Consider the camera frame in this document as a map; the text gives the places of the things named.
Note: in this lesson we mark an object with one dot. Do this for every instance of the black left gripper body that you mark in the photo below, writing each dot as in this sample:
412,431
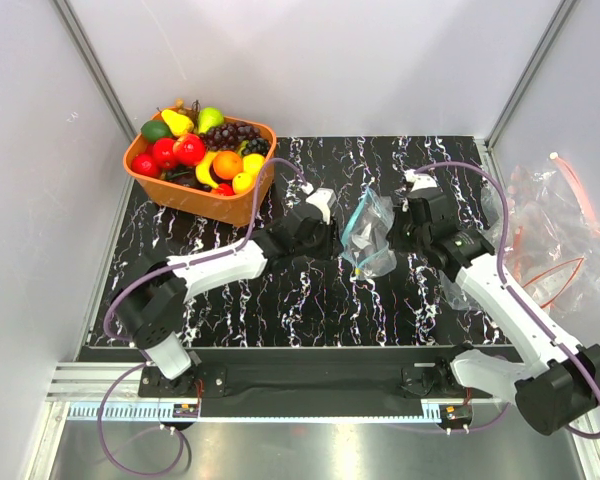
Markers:
320,246

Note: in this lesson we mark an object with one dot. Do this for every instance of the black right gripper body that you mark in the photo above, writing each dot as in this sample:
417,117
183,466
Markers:
403,234

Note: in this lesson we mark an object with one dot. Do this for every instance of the clear blue zip top bag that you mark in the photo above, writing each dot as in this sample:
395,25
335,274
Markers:
364,239

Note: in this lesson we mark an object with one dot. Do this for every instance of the orange toy orange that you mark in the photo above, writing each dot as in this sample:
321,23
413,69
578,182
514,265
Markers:
227,164

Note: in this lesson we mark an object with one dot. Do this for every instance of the yellow toy banana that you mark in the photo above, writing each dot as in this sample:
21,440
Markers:
202,170

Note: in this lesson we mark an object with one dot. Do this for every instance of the red toy apple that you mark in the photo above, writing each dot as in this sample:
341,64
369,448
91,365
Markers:
189,150
145,165
163,153

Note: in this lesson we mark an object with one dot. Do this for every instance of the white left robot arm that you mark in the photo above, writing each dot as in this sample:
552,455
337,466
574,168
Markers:
148,307

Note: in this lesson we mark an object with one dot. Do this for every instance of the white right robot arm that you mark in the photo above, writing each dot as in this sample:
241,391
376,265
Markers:
556,382

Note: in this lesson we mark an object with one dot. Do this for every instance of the black marble pattern mat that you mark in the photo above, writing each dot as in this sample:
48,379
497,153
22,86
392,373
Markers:
308,295

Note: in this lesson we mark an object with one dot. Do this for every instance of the small yellow toy lemon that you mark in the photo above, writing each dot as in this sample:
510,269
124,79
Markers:
242,183

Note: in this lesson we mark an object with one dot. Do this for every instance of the small red toy fruit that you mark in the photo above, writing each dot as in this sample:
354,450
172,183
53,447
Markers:
223,189

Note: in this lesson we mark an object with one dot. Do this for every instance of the dark toy blackberry cluster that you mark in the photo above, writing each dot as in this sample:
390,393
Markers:
257,145

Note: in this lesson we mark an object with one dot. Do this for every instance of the purple toy grape bunch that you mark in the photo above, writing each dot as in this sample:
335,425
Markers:
229,136

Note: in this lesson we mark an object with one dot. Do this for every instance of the pile of spare plastic bags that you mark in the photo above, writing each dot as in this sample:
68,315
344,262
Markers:
553,239

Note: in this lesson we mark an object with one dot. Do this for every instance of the green toy pear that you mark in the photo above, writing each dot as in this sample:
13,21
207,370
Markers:
208,118

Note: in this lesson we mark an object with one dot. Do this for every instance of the yellow toy pear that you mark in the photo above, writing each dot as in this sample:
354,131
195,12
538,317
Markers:
179,124

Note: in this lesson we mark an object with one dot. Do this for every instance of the green toy lime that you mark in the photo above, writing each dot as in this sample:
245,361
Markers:
154,130

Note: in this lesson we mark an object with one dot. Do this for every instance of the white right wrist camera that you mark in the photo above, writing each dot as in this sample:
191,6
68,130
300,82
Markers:
420,185

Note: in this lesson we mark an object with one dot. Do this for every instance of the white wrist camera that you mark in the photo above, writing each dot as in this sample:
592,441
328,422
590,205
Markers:
324,200
420,185

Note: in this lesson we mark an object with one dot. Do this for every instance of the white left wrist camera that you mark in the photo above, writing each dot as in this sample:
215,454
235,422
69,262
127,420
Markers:
324,200

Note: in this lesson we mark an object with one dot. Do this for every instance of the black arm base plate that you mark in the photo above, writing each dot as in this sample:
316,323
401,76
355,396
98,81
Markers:
412,372

